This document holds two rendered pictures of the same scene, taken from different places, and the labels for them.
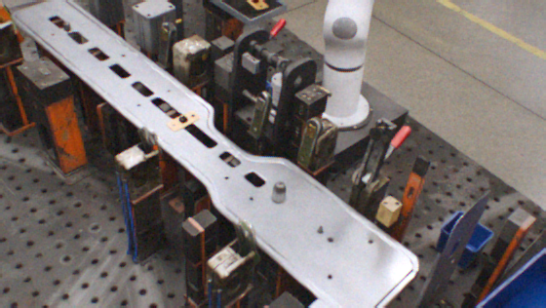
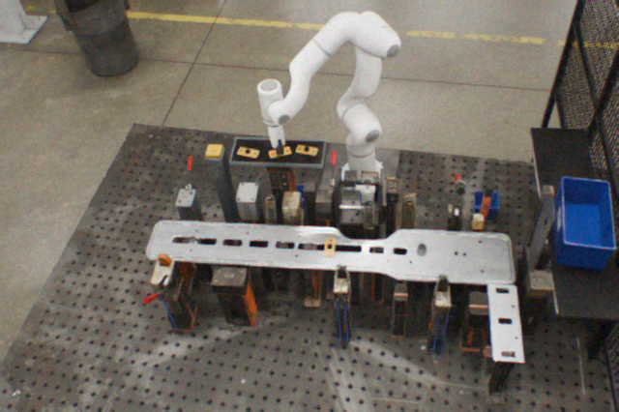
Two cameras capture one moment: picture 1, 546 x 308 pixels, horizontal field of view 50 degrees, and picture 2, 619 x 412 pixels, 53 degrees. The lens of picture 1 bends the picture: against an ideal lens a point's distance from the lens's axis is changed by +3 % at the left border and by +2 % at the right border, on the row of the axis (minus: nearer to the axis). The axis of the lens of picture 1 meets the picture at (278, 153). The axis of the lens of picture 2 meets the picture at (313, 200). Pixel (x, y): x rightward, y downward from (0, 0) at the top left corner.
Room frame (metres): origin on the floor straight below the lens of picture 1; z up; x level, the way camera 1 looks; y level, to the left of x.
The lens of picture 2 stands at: (-0.09, 0.95, 2.92)
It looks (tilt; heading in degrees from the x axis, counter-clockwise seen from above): 50 degrees down; 331
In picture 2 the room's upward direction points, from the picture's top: 6 degrees counter-clockwise
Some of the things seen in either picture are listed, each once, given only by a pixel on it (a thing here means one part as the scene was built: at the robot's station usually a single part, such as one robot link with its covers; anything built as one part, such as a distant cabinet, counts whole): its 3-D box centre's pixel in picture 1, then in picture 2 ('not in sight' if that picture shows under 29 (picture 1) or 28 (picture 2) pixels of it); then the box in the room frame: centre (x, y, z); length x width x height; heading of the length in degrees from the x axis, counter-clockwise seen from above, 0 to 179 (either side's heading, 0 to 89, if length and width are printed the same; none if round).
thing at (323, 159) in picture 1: (314, 179); (407, 228); (1.03, -0.10, 0.88); 0.11 x 0.09 x 0.37; 139
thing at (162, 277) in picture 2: (6, 77); (175, 297); (1.32, 0.81, 0.88); 0.15 x 0.11 x 0.36; 139
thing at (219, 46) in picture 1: (222, 99); (312, 217); (1.30, 0.18, 0.90); 0.05 x 0.05 x 0.40; 49
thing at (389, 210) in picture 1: (374, 254); (472, 246); (0.81, -0.25, 0.88); 0.04 x 0.04 x 0.36; 49
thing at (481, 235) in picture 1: (462, 241); (485, 206); (0.99, -0.52, 0.74); 0.11 x 0.10 x 0.09; 49
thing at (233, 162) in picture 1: (230, 202); (377, 272); (0.95, 0.11, 0.84); 0.12 x 0.05 x 0.29; 139
